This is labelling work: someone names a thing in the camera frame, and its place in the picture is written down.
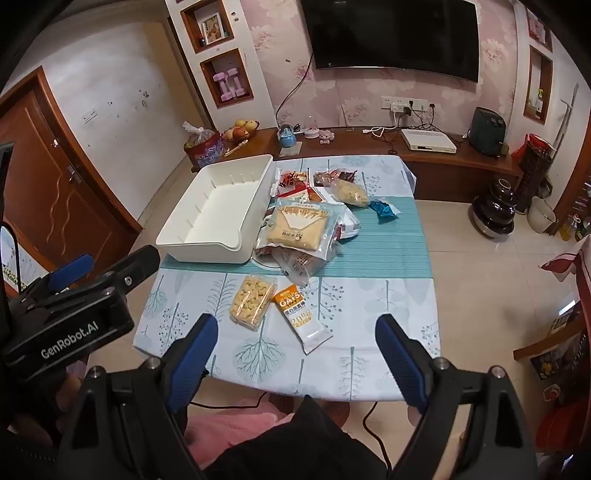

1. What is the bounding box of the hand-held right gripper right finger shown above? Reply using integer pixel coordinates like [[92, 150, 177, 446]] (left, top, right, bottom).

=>
[[375, 315, 539, 480]]

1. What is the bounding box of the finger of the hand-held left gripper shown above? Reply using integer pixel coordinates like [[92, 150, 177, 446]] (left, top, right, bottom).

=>
[[18, 254, 96, 302], [69, 244, 161, 301]]

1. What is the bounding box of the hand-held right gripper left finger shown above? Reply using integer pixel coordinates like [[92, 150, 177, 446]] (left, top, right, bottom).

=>
[[55, 314, 219, 480]]

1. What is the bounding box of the clear packet of small biscuits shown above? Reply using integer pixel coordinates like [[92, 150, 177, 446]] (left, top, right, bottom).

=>
[[229, 274, 278, 332]]

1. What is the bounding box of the white plastic storage box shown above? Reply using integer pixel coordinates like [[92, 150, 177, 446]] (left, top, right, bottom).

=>
[[156, 154, 274, 265]]

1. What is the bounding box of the orange white bar packet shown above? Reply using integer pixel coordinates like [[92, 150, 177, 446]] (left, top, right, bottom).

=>
[[272, 284, 334, 355]]

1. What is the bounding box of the clear packet of brown biscuits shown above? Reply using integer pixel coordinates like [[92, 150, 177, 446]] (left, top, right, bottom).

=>
[[256, 244, 345, 287]]

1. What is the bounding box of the blue foil snack packet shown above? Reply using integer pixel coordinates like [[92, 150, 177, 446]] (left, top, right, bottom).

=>
[[369, 198, 402, 224]]

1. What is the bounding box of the clear packet of square crackers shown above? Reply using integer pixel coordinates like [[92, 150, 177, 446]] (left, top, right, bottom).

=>
[[256, 198, 354, 259]]

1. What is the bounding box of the person's pink clothing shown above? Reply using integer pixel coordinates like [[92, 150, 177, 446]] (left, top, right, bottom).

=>
[[185, 401, 296, 462]]

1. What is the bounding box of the wooden door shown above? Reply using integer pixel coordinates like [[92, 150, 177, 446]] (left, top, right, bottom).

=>
[[0, 67, 144, 296]]

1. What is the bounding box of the person's black clothing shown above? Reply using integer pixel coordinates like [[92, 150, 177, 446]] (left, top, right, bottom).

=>
[[203, 397, 393, 480]]

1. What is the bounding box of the clear bag with red pack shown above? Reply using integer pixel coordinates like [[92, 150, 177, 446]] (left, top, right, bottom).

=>
[[182, 121, 226, 169]]

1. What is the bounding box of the fruit bowl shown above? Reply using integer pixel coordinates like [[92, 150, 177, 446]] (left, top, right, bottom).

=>
[[222, 119, 260, 141]]

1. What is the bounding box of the clear packet of yellow puffs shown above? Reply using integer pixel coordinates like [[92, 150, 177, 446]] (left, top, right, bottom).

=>
[[330, 178, 371, 207]]

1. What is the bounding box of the dark brown ceramic jar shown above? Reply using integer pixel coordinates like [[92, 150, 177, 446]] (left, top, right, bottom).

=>
[[471, 178, 517, 238]]

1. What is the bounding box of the white packet with red sticks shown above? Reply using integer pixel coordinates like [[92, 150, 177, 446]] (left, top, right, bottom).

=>
[[276, 167, 311, 192]]

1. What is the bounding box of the clear red nut packet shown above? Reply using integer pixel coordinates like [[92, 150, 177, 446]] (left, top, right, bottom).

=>
[[314, 168, 360, 188]]

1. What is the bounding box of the white bucket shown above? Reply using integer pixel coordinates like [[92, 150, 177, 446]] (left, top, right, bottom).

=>
[[526, 198, 557, 234]]

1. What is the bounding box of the pink dumbbell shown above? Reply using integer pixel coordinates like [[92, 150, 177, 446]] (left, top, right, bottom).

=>
[[231, 67, 252, 99], [213, 71, 236, 103]]

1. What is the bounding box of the white set-top box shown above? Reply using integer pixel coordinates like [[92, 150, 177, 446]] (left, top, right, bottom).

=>
[[400, 128, 458, 155]]

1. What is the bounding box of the wooden television cabinet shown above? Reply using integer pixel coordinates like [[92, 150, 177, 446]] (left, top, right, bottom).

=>
[[222, 126, 525, 204]]

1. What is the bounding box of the red patterned bag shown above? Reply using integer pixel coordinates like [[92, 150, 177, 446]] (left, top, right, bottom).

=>
[[510, 134, 557, 215]]

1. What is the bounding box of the framed picture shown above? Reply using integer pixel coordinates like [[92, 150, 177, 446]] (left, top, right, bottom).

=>
[[194, 11, 232, 44]]

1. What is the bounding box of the mop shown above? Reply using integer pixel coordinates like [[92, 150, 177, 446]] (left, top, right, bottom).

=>
[[551, 83, 580, 153]]

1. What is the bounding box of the wall poster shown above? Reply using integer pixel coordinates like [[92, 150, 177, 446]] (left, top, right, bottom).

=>
[[0, 222, 35, 296]]

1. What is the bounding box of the black power cable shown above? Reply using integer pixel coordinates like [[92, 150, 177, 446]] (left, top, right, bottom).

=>
[[360, 401, 389, 462]]

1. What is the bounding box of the black television cable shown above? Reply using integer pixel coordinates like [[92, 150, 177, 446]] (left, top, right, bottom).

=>
[[274, 53, 315, 130]]

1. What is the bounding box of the wall socket panel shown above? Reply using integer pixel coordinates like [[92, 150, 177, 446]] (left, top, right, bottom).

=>
[[381, 96, 437, 114]]

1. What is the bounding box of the wall television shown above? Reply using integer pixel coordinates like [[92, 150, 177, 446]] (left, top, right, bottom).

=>
[[300, 0, 481, 85]]

